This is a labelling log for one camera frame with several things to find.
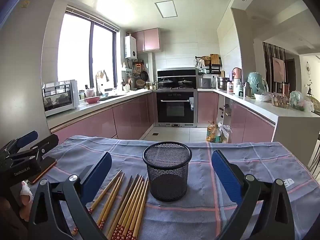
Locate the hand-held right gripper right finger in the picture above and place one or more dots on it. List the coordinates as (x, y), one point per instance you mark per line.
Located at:
(226, 175)

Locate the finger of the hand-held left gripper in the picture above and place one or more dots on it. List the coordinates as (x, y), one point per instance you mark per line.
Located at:
(42, 147)
(27, 138)

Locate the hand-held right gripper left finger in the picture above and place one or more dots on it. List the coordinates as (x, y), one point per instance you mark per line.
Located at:
(97, 177)

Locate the bunch of wooden chopsticks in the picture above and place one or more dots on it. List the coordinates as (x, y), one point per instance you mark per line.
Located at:
(130, 205)

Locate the black mesh utensil holder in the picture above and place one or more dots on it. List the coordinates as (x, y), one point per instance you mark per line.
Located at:
(167, 180)

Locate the person's left hand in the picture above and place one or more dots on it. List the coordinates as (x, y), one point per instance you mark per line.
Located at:
(26, 200)

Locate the orange-edged smartphone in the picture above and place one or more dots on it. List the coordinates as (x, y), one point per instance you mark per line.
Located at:
(47, 165)

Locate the clear plastic bag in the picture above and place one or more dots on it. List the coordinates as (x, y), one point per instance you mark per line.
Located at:
(226, 132)

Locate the blue checked tablecloth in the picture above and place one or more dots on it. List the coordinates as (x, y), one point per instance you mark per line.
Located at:
(200, 217)

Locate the white countertop oven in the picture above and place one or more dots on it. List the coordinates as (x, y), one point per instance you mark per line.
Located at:
(60, 97)

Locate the pink base cabinet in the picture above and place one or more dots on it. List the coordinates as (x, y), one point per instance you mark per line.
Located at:
(250, 125)
(100, 120)
(206, 107)

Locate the pink bowl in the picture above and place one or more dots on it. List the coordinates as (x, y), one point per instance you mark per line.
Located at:
(92, 100)

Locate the grey refrigerator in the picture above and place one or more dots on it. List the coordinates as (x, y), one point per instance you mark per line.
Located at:
(25, 67)

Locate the steel kitchen faucet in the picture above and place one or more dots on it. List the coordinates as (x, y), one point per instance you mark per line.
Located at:
(97, 88)

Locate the black built-in oven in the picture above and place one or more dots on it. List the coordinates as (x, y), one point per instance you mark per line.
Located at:
(175, 110)

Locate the white bowl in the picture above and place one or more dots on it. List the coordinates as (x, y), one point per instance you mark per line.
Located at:
(262, 97)

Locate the dark thermos flask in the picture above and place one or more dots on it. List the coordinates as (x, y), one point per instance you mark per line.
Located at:
(247, 90)

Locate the clear egg box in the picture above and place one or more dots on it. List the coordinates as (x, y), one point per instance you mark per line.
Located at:
(279, 101)

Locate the stainless steel pot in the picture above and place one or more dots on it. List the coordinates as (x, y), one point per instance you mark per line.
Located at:
(222, 83)

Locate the white hanging cloth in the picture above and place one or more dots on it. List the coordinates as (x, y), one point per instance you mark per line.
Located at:
(102, 75)

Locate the green kitchen appliance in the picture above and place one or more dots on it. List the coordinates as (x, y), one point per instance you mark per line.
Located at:
(256, 82)

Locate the black pan with lid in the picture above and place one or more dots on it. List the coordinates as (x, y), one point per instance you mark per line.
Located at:
(185, 83)

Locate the pink electric kettle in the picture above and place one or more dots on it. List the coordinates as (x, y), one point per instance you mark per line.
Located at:
(237, 74)

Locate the green plastic bag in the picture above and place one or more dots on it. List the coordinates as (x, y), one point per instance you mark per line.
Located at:
(297, 101)

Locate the large kitchen window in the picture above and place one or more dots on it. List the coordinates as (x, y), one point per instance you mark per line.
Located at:
(75, 47)

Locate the woven basket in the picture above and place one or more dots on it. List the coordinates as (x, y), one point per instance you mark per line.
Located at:
(140, 83)

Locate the black wok with lid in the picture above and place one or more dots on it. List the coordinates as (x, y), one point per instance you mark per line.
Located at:
(165, 82)

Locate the hanging frying pan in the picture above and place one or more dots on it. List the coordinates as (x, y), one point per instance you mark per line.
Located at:
(144, 75)

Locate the black integrated stove hood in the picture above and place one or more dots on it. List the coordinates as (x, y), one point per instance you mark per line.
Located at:
(175, 73)

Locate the wooden cutting board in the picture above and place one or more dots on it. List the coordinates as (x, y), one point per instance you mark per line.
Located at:
(214, 59)

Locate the white water heater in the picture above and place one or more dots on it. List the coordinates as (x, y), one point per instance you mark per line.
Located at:
(130, 46)

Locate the rectangular ceiling light panel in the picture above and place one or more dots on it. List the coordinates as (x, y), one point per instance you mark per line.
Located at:
(165, 9)

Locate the black wall rack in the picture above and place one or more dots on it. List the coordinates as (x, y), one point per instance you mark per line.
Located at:
(212, 68)

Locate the pink wall picture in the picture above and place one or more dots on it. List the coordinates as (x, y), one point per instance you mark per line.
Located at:
(278, 70)

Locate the wall clock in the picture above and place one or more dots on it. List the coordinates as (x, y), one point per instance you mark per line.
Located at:
(308, 68)

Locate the pink wall cabinet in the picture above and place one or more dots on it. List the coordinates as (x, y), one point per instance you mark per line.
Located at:
(150, 40)

